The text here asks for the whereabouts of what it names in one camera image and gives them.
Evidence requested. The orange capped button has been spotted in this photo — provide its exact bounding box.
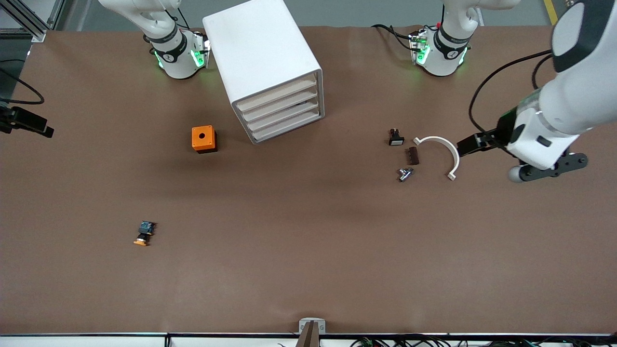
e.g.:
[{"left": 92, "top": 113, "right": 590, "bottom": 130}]
[{"left": 134, "top": 221, "right": 156, "bottom": 247}]

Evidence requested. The orange box with hole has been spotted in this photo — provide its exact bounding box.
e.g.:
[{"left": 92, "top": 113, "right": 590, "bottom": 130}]
[{"left": 191, "top": 125, "right": 218, "bottom": 154}]

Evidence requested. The brown table cover sheet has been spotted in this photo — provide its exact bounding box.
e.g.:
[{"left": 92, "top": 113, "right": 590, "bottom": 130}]
[{"left": 0, "top": 24, "right": 617, "bottom": 335}]

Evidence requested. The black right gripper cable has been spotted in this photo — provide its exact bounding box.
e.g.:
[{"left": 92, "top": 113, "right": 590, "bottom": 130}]
[{"left": 0, "top": 67, "right": 45, "bottom": 105}]

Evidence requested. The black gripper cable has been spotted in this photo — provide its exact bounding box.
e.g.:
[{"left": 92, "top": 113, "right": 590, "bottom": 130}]
[
  {"left": 0, "top": 67, "right": 45, "bottom": 105},
  {"left": 469, "top": 50, "right": 555, "bottom": 138}
]

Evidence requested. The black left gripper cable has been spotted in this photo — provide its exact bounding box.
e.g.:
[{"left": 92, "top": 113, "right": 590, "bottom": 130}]
[{"left": 469, "top": 50, "right": 555, "bottom": 138}]

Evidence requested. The white curved bracket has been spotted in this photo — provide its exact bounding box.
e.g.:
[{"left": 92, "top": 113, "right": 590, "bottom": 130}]
[{"left": 413, "top": 136, "right": 461, "bottom": 181}]

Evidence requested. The aluminium frame profile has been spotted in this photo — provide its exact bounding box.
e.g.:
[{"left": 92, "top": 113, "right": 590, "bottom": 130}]
[{"left": 0, "top": 0, "right": 66, "bottom": 43}]

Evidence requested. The black left base cable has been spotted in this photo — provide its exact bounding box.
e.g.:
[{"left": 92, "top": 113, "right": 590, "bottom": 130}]
[{"left": 371, "top": 23, "right": 416, "bottom": 51}]

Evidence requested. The black base cable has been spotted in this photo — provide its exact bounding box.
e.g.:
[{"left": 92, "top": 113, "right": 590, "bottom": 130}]
[
  {"left": 164, "top": 2, "right": 192, "bottom": 30},
  {"left": 371, "top": 23, "right": 416, "bottom": 51}
]

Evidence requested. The black right base cable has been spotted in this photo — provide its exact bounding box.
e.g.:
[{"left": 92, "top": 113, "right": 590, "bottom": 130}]
[{"left": 164, "top": 2, "right": 192, "bottom": 30}]

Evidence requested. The black cable bundle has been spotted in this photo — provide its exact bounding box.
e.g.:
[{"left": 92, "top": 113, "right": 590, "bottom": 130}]
[{"left": 349, "top": 335, "right": 617, "bottom": 347}]

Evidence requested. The grey metal bracket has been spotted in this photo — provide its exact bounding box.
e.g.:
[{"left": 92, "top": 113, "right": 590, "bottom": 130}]
[{"left": 299, "top": 317, "right": 326, "bottom": 335}]

